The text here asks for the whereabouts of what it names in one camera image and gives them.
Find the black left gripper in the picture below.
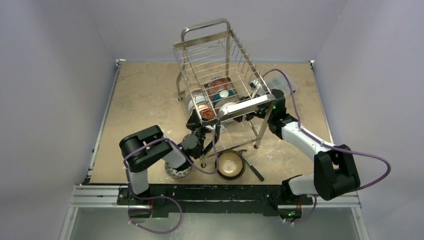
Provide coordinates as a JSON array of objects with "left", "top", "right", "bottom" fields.
[{"left": 186, "top": 109, "right": 215, "bottom": 158}]

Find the orange floral patterned bowl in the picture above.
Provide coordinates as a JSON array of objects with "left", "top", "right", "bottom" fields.
[{"left": 198, "top": 102, "right": 216, "bottom": 121}]

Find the white and teal bowl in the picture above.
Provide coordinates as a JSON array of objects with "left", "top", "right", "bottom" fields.
[{"left": 212, "top": 89, "right": 236, "bottom": 106}]

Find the stainless steel dish rack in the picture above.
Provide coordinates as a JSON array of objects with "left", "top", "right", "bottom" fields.
[{"left": 172, "top": 18, "right": 276, "bottom": 167}]

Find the black and white patterned bowl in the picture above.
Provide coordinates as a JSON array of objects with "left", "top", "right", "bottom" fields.
[{"left": 164, "top": 162, "right": 192, "bottom": 179}]

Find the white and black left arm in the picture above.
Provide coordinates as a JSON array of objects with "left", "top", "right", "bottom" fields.
[{"left": 118, "top": 113, "right": 211, "bottom": 205}]

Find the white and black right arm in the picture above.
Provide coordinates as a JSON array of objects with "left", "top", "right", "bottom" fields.
[{"left": 246, "top": 89, "right": 361, "bottom": 204}]

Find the clear plastic compartment box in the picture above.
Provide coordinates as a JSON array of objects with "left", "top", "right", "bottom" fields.
[{"left": 264, "top": 71, "right": 299, "bottom": 97}]

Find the dark brown glazed bowl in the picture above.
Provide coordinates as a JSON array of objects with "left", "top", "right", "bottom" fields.
[{"left": 215, "top": 150, "right": 246, "bottom": 181}]

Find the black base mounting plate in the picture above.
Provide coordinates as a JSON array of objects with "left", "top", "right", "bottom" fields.
[{"left": 116, "top": 183, "right": 313, "bottom": 218}]

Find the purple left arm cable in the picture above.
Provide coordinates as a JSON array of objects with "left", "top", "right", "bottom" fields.
[{"left": 123, "top": 124, "right": 221, "bottom": 235}]

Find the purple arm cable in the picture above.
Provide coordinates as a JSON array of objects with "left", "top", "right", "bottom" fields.
[
  {"left": 123, "top": 124, "right": 221, "bottom": 235},
  {"left": 261, "top": 68, "right": 392, "bottom": 226}
]

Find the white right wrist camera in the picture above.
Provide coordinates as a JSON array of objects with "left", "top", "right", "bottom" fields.
[{"left": 248, "top": 78, "right": 263, "bottom": 92}]

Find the black-handled claw hammer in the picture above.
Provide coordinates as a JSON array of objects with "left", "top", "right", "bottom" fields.
[{"left": 238, "top": 149, "right": 265, "bottom": 182}]

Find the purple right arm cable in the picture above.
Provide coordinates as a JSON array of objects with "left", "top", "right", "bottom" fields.
[{"left": 261, "top": 68, "right": 392, "bottom": 226}]

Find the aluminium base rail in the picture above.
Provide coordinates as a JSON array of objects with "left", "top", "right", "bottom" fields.
[{"left": 59, "top": 61, "right": 370, "bottom": 240}]

